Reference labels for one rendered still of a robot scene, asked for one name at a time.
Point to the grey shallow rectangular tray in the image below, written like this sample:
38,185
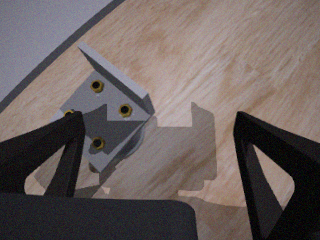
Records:
31,28

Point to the grey metal bracket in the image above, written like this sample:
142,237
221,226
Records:
100,110

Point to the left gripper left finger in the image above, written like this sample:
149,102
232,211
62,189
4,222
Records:
21,155

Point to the brass hex nut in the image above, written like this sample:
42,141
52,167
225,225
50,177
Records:
102,145
96,86
125,110
67,112

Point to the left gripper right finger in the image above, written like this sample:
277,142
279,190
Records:
297,156

